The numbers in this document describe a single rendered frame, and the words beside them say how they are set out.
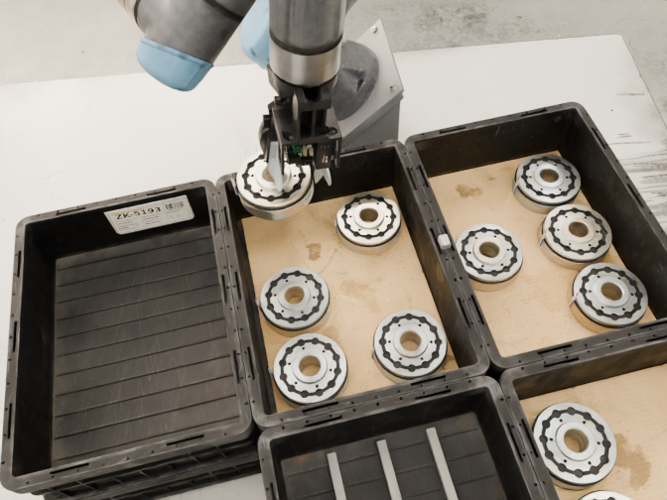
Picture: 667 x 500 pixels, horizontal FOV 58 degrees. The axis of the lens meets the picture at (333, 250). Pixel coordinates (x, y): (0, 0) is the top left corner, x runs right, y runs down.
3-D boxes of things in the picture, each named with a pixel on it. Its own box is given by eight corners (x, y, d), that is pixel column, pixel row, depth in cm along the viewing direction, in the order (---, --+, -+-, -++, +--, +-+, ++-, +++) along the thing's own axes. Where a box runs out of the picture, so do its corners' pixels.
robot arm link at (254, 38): (281, 70, 113) (222, 33, 104) (325, 11, 108) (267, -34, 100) (301, 101, 105) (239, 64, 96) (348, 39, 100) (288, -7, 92)
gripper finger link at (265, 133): (255, 164, 77) (266, 112, 70) (253, 155, 78) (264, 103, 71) (290, 164, 78) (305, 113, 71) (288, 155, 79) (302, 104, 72)
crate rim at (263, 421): (216, 186, 94) (213, 176, 92) (400, 147, 96) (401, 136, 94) (257, 436, 73) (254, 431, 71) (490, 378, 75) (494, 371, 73)
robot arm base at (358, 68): (317, 78, 122) (280, 54, 115) (372, 32, 113) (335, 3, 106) (325, 135, 114) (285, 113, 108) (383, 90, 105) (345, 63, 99)
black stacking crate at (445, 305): (229, 221, 102) (215, 179, 92) (397, 185, 104) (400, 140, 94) (270, 452, 81) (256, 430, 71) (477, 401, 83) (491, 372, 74)
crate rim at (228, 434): (23, 227, 91) (15, 217, 89) (216, 186, 94) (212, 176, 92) (8, 497, 70) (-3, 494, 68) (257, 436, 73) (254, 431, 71)
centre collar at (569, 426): (548, 426, 76) (549, 425, 76) (586, 419, 76) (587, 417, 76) (563, 465, 74) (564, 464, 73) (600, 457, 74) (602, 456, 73)
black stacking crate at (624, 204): (399, 184, 104) (402, 140, 94) (559, 149, 106) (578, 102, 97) (479, 400, 83) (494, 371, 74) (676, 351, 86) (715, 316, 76)
